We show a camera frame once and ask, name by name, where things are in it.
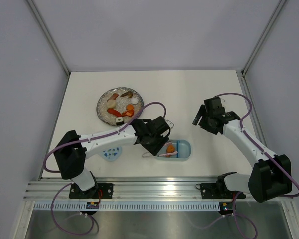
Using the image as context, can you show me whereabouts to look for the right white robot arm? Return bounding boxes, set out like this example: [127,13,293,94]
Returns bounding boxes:
[193,96,292,203]

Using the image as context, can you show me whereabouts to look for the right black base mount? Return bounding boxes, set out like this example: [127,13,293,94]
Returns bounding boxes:
[195,183,238,200]

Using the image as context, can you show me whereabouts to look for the white slotted cable duct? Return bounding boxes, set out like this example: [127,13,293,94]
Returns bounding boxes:
[34,201,220,212]

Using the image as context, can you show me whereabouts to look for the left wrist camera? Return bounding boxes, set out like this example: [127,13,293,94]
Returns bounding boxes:
[165,119,175,130]

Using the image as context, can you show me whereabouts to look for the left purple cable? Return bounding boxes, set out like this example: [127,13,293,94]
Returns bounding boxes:
[43,101,167,236]

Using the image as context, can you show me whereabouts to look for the left aluminium frame post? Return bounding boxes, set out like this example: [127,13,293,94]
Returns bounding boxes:
[25,0,71,78]

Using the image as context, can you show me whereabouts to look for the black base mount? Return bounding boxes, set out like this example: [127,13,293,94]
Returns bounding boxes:
[69,183,114,199]
[195,183,238,200]

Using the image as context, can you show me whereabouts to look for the purple cable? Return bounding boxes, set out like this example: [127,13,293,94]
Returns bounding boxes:
[189,92,299,238]
[43,101,167,236]

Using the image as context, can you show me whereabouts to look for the orange fried food piece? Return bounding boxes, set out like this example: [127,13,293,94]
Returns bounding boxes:
[166,145,176,153]

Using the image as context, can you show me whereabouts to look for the speckled round plate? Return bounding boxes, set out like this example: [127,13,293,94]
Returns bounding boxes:
[96,87,144,126]

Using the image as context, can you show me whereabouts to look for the sushi roll piece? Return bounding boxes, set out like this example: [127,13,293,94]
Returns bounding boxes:
[115,117,124,125]

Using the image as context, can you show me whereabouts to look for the aluminium rail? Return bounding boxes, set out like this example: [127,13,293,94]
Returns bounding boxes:
[23,176,217,202]

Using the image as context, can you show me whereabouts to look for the pink ham slice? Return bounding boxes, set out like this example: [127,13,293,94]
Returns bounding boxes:
[111,93,119,100]

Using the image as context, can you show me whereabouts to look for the right aluminium frame post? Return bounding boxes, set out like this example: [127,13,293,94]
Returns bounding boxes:
[241,0,289,77]

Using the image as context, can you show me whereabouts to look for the white round radish slice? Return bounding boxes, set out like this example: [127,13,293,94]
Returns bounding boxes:
[131,98,138,105]

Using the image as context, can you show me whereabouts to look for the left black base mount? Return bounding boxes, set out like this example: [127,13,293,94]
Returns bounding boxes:
[69,183,114,199]

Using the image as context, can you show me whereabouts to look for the beige mushroom piece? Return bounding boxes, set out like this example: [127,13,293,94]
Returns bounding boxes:
[106,99,116,109]

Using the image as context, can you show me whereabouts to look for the blue lunch box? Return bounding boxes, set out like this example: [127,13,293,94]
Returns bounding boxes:
[156,140,191,162]

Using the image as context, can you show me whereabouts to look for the orange carrot pieces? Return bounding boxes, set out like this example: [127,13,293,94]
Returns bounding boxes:
[121,104,134,117]

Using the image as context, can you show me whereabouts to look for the aluminium frame post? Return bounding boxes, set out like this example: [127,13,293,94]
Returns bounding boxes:
[25,0,71,78]
[241,0,289,77]

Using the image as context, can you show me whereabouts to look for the terrazzo pattern lunch box lid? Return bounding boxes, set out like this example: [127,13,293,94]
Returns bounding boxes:
[99,147,122,162]

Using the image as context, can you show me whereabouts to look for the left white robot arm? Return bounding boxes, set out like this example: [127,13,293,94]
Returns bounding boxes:
[53,116,174,198]

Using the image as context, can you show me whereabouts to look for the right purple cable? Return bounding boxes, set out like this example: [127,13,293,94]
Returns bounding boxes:
[189,92,299,238]

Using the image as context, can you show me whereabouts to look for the red sausage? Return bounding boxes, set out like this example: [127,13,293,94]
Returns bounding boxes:
[107,108,122,117]

